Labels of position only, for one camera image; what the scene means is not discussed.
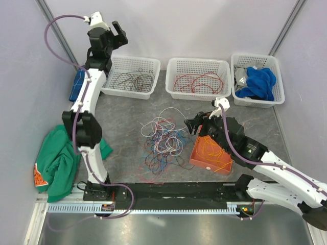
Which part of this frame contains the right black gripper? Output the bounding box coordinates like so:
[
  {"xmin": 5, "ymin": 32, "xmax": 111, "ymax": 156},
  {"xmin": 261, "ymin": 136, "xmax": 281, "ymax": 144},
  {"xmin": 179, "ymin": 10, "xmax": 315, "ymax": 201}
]
[{"xmin": 183, "ymin": 109, "xmax": 231, "ymax": 153}]

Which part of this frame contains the yellow wire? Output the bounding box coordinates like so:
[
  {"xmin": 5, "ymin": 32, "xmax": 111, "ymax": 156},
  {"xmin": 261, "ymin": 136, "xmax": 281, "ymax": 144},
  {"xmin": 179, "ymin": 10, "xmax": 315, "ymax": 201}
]
[{"xmin": 196, "ymin": 135, "xmax": 235, "ymax": 173}]

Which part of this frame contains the multicoloured wire pile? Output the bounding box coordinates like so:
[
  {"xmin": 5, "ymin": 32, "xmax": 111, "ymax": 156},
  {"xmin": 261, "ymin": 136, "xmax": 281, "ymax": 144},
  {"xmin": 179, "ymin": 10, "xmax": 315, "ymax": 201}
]
[{"xmin": 136, "ymin": 107, "xmax": 195, "ymax": 185}]

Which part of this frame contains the red wire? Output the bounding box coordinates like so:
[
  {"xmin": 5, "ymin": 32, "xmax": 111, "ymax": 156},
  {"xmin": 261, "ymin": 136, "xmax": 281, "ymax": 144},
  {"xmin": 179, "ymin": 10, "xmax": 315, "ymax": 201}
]
[{"xmin": 173, "ymin": 71, "xmax": 225, "ymax": 95}]

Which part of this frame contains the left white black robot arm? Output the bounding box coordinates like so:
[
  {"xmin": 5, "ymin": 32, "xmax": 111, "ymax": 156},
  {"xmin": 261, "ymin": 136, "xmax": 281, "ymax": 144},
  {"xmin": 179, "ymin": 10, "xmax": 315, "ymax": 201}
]
[{"xmin": 62, "ymin": 21, "xmax": 128, "ymax": 202}]

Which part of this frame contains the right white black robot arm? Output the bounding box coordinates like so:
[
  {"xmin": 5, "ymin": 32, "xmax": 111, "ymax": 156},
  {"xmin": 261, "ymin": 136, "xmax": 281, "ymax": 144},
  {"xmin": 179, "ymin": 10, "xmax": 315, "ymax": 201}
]
[{"xmin": 184, "ymin": 112, "xmax": 326, "ymax": 231}]

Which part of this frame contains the orange plastic tray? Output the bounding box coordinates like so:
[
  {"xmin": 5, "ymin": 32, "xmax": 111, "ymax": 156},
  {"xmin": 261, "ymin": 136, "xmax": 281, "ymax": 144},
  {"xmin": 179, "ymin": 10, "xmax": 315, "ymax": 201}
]
[{"xmin": 189, "ymin": 136, "xmax": 232, "ymax": 175}]

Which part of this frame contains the middle white plastic basket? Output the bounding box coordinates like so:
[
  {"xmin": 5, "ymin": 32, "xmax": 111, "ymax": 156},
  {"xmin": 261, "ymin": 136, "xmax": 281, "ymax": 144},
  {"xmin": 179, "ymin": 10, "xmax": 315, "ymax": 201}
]
[{"xmin": 166, "ymin": 58, "xmax": 232, "ymax": 101}]

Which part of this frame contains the white plastic basket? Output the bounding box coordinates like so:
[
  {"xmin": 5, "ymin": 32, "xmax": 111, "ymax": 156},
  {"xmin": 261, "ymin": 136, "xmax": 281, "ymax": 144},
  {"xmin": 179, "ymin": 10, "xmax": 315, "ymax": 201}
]
[
  {"xmin": 230, "ymin": 54, "xmax": 285, "ymax": 108},
  {"xmin": 166, "ymin": 58, "xmax": 232, "ymax": 101},
  {"xmin": 101, "ymin": 56, "xmax": 161, "ymax": 100}
]

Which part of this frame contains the left white plastic basket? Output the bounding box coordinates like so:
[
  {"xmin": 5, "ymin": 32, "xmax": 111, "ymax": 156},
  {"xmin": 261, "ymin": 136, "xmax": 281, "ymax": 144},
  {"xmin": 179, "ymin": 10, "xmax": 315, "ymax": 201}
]
[{"xmin": 101, "ymin": 56, "xmax": 161, "ymax": 100}]

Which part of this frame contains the blue plaid cloth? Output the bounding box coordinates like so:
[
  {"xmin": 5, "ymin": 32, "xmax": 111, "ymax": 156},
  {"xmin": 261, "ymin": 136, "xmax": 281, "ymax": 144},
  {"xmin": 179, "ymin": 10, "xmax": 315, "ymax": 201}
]
[{"xmin": 68, "ymin": 69, "xmax": 85, "ymax": 102}]

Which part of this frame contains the grey sock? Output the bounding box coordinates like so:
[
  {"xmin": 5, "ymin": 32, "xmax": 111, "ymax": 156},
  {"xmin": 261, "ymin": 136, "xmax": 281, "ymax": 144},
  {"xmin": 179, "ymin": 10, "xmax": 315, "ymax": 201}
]
[{"xmin": 233, "ymin": 62, "xmax": 264, "ymax": 91}]

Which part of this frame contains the blue fleece cloth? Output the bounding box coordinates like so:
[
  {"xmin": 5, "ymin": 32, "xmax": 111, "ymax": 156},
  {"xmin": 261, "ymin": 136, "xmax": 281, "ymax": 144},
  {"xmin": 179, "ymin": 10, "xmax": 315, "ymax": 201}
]
[{"xmin": 235, "ymin": 67, "xmax": 276, "ymax": 101}]

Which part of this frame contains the right white plastic basket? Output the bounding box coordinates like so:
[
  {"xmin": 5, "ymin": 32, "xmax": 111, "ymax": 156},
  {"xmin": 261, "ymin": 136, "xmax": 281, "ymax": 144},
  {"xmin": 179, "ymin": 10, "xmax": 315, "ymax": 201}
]
[{"xmin": 230, "ymin": 54, "xmax": 285, "ymax": 108}]

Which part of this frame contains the green garment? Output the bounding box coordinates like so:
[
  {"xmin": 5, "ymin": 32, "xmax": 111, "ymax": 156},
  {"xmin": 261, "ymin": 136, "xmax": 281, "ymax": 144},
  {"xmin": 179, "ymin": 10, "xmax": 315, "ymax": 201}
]
[{"xmin": 33, "ymin": 124, "xmax": 113, "ymax": 204}]

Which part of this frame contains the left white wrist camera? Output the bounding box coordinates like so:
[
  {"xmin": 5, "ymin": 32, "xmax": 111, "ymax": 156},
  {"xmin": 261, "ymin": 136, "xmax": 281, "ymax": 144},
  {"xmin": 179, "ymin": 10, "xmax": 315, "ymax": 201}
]
[{"xmin": 83, "ymin": 11, "xmax": 110, "ymax": 30}]

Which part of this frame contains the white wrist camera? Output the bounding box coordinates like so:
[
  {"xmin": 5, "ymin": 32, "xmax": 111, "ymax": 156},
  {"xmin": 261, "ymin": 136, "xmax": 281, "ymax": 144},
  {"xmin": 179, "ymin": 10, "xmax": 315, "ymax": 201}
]
[
  {"xmin": 209, "ymin": 97, "xmax": 230, "ymax": 119},
  {"xmin": 83, "ymin": 11, "xmax": 110, "ymax": 30}
]

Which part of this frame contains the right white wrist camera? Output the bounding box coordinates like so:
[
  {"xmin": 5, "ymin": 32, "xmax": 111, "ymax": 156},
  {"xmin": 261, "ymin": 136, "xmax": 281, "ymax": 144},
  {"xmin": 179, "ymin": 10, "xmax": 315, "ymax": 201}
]
[{"xmin": 209, "ymin": 97, "xmax": 230, "ymax": 119}]

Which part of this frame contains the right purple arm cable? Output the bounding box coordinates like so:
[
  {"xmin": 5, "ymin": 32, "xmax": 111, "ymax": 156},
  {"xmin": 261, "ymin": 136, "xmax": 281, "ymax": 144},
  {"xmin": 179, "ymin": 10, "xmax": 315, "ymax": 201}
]
[{"xmin": 221, "ymin": 106, "xmax": 327, "ymax": 197}]

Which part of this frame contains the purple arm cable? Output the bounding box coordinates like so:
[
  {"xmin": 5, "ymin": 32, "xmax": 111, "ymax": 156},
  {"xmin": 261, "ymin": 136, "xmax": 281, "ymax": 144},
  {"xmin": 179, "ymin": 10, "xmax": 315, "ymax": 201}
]
[
  {"xmin": 221, "ymin": 106, "xmax": 327, "ymax": 197},
  {"xmin": 44, "ymin": 14, "xmax": 135, "ymax": 187}
]

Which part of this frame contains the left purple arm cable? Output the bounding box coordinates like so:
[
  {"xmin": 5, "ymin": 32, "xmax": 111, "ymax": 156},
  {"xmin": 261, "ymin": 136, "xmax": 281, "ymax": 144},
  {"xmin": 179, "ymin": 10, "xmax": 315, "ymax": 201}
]
[{"xmin": 44, "ymin": 14, "xmax": 135, "ymax": 187}]

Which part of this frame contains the light blue slotted cable duct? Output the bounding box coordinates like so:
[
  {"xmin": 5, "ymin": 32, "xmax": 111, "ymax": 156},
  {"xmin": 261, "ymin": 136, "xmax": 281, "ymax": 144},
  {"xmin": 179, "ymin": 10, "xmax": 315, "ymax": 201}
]
[{"xmin": 47, "ymin": 200, "xmax": 256, "ymax": 214}]

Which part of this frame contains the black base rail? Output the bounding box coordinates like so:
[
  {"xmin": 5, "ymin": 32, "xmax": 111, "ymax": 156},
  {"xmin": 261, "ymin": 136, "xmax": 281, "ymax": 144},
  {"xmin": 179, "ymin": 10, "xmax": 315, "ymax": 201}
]
[{"xmin": 83, "ymin": 182, "xmax": 261, "ymax": 208}]

